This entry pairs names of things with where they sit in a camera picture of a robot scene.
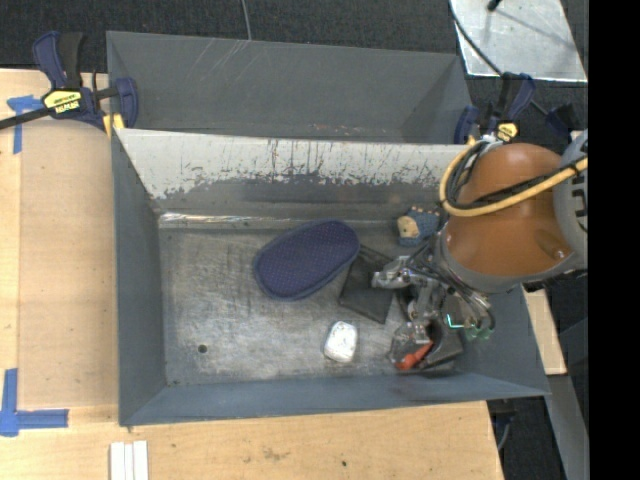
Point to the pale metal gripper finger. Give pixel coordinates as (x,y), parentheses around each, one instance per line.
(403,348)
(420,332)

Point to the red small object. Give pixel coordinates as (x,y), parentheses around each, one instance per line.
(411,360)

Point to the black angular object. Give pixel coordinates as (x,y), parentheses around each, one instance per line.
(446,349)

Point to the black flat square pouch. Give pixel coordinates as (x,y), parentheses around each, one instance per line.
(367,295)

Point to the white small rounded object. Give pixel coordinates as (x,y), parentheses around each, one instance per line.
(341,342)

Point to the blue and tan toy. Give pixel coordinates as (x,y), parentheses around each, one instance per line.
(417,225)

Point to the blue oval cloth pad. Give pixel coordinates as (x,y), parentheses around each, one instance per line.
(305,260)

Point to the grey metal bin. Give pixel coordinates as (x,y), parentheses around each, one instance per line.
(240,318)

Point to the pale wood flat board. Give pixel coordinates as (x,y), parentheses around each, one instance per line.
(65,268)

